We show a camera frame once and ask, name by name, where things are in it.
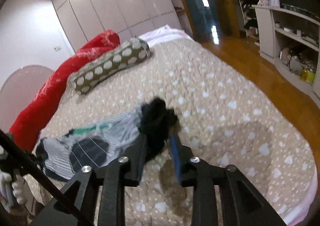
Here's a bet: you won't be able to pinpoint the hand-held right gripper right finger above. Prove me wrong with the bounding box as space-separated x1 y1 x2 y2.
170 133 286 226

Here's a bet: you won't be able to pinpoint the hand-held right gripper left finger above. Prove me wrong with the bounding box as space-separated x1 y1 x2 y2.
52 133 150 226

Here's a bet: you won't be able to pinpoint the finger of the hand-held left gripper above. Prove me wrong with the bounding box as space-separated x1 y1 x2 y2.
0 129 93 226

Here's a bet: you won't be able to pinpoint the grey striped pants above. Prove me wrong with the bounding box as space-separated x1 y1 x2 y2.
36 97 178 182

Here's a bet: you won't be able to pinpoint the person's left hand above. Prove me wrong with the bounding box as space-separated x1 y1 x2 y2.
0 171 27 207

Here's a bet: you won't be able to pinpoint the pink arched headboard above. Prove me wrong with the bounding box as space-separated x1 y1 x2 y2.
0 64 55 130

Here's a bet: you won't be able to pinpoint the bed with beige quilt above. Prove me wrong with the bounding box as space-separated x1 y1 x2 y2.
24 33 317 226

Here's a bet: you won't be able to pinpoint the red blanket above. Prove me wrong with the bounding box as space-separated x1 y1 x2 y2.
9 30 121 152

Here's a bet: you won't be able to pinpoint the green dotted pillow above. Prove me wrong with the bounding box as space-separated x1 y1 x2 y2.
68 38 154 96

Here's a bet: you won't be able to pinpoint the white bed sheet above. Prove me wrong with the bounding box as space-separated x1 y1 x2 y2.
138 25 193 45

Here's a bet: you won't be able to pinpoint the dark door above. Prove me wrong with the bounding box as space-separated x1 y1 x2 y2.
169 0 221 45

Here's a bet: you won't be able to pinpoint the yellow container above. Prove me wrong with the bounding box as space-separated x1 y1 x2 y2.
299 69 316 85

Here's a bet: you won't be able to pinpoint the white shelf unit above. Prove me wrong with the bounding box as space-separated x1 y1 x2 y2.
251 5 320 100

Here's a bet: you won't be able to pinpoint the white glossy wardrobe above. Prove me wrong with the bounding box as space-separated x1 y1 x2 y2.
39 0 186 52

